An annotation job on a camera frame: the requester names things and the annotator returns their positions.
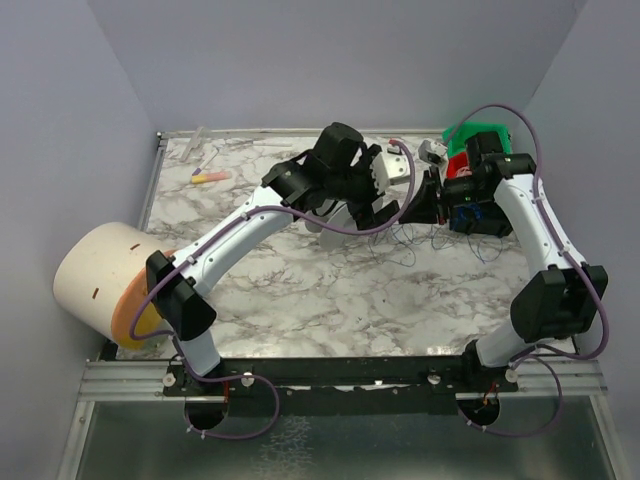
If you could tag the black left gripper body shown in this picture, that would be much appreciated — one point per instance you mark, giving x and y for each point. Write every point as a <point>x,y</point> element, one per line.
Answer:
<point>367,198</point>

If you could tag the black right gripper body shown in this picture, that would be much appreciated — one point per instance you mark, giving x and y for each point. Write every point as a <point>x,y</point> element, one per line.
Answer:
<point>445,201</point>

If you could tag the white perforated cable spool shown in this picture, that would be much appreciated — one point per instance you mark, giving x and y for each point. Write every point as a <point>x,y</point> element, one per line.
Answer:
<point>336,214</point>

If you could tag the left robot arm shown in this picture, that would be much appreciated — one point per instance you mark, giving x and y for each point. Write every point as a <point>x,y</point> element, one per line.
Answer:
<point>179,284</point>

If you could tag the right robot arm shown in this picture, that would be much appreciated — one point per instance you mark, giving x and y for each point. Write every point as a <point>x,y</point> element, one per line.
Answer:
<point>502,195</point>

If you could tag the red storage bin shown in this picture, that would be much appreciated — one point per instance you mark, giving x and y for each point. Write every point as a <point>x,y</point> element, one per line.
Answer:
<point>458,166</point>

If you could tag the black storage bin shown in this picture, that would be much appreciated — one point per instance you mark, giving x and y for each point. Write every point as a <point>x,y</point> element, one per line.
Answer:
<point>485,219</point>

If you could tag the pink yellow highlighter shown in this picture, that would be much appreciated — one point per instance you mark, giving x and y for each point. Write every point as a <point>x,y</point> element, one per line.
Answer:
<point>204,178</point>

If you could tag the white purple pen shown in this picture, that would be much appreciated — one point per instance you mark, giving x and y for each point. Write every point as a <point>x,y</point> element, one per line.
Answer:
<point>206,161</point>

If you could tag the clear plastic T piece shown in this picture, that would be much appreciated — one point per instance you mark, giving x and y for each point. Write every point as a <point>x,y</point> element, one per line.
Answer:
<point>193,143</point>

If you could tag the beige cylinder with orange disc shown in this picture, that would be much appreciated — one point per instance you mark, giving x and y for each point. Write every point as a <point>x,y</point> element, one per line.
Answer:
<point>102,279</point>

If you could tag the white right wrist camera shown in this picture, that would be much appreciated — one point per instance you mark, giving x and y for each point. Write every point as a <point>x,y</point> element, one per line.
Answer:
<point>433,152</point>

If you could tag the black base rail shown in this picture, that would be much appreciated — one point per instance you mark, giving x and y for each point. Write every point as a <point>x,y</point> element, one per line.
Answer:
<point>341,386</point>

